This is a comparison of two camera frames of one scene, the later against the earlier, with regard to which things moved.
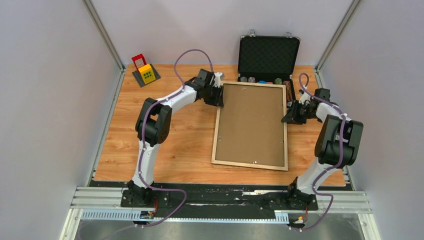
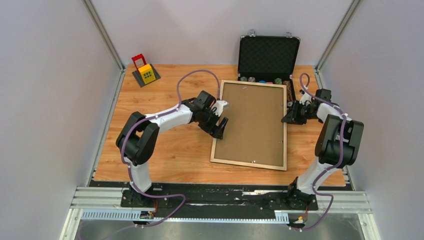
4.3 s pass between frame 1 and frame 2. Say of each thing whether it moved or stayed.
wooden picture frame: stayed
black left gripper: moved
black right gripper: stayed
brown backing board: stayed
